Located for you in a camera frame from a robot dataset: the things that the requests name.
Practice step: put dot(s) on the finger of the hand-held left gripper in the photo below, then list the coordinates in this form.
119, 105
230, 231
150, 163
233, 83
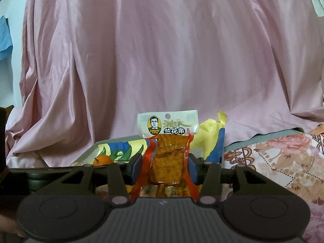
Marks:
48, 177

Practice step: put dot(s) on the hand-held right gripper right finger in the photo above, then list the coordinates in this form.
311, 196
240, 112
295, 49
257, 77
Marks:
194, 168

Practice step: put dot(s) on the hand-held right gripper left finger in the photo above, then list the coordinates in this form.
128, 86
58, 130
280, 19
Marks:
136, 169

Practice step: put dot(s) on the brown tofu snack packet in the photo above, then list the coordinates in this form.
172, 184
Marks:
167, 157

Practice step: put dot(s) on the grey cardboard box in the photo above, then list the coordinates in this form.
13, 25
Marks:
84, 154

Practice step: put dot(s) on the white quilt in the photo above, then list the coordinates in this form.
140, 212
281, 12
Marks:
22, 162

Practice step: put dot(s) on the blue yellow snack packet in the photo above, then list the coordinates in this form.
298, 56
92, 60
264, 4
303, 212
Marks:
210, 136

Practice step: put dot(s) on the floral bed sheet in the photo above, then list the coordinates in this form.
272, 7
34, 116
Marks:
278, 162

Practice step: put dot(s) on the pink satin curtain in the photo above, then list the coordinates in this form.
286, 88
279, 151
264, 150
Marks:
151, 55

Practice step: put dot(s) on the orange cloth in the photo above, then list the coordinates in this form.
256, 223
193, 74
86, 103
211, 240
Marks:
317, 130

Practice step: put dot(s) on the blue cloth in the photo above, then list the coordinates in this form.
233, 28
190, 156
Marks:
5, 38

